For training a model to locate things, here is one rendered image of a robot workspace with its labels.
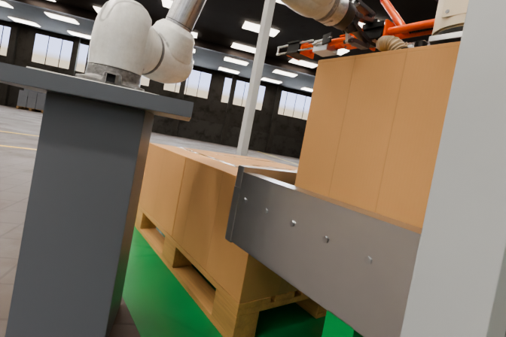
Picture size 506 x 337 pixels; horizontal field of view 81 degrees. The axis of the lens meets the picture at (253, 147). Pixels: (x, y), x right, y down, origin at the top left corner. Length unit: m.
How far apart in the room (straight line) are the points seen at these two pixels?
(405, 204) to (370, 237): 0.17
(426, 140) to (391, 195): 0.14
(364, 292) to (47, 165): 0.81
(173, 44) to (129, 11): 0.19
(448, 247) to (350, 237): 0.28
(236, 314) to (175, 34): 0.96
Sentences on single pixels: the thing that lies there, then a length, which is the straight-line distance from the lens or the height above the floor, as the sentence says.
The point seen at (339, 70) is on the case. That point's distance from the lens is 0.85.
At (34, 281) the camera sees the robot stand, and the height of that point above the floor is 0.20.
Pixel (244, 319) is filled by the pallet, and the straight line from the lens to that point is 1.16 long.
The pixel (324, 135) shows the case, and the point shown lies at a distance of 0.83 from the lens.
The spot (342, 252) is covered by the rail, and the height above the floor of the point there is 0.52.
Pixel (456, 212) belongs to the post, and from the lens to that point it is 0.31.
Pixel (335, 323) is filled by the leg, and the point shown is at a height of 0.39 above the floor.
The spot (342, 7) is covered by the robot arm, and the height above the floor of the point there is 1.06.
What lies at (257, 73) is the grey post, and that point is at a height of 1.69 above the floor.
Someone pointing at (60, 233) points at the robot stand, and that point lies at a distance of 0.99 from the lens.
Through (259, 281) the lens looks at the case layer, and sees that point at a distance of 1.12.
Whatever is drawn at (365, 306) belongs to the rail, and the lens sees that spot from 0.58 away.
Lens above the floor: 0.69
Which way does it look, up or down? 1 degrees down
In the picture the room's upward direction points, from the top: 11 degrees clockwise
